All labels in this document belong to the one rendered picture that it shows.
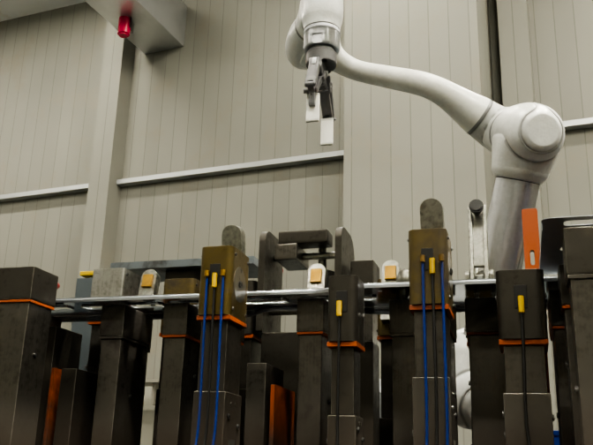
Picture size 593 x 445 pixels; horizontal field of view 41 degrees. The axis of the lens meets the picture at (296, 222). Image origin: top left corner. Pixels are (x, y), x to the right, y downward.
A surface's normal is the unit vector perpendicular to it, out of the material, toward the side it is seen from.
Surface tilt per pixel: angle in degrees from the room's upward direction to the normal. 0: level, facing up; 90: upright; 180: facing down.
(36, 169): 90
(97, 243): 90
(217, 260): 90
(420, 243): 90
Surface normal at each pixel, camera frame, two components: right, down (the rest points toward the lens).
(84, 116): -0.37, -0.29
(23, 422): 0.96, -0.06
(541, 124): 0.04, -0.04
